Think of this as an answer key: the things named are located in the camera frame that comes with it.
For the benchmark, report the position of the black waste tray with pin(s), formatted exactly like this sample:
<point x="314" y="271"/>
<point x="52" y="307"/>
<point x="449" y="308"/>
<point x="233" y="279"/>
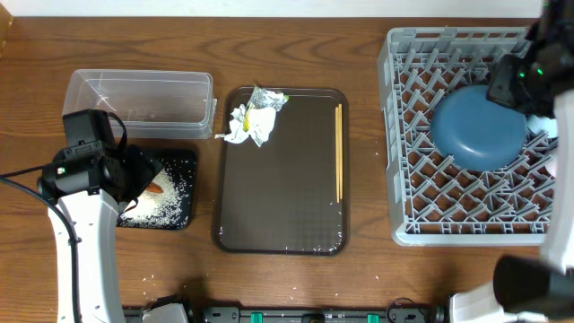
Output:
<point x="181" y="166"/>

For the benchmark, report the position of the light blue cup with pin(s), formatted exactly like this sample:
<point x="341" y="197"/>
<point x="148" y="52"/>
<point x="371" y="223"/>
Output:
<point x="538" y="125"/>

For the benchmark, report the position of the crumpled white paper napkin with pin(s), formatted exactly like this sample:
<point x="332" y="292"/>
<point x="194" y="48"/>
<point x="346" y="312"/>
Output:
<point x="249" y="122"/>

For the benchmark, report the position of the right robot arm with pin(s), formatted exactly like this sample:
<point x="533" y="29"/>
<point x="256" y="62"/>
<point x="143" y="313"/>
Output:
<point x="538" y="290"/>

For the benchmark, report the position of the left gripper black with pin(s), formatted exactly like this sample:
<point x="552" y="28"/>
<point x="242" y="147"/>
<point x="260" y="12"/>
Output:
<point x="143" y="164"/>

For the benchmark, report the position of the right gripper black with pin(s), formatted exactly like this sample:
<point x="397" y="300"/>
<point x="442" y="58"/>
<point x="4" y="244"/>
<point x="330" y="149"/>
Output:
<point x="547" y="110"/>

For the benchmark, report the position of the white pink cup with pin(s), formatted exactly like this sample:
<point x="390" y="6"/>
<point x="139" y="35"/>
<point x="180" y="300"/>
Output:
<point x="552" y="165"/>

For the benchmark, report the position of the grey dishwasher rack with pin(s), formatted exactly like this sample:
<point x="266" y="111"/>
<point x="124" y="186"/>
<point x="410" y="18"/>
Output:
<point x="433" y="201"/>

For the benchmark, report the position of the dark brown serving tray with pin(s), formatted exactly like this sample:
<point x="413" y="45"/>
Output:
<point x="280" y="197"/>

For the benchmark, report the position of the clear plastic bin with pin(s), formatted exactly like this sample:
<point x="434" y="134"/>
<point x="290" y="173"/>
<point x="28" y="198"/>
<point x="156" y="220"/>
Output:
<point x="151" y="103"/>

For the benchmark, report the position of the pile of white rice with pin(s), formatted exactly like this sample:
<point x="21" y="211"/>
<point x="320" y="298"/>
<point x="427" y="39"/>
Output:
<point x="154" y="210"/>

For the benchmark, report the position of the large blue plate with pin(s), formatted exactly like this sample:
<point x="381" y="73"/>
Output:
<point x="479" y="134"/>

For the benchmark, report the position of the orange carrot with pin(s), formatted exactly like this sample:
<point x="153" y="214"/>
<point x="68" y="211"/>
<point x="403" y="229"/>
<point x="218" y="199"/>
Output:
<point x="154" y="188"/>

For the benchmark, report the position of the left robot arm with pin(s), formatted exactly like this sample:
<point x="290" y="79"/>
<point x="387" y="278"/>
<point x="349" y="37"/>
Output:
<point x="87" y="190"/>

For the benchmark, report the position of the crumpled silver foil wrapper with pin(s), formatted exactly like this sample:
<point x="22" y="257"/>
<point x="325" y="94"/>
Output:
<point x="262" y="98"/>

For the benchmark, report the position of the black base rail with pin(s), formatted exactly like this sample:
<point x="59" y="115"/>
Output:
<point x="396" y="313"/>

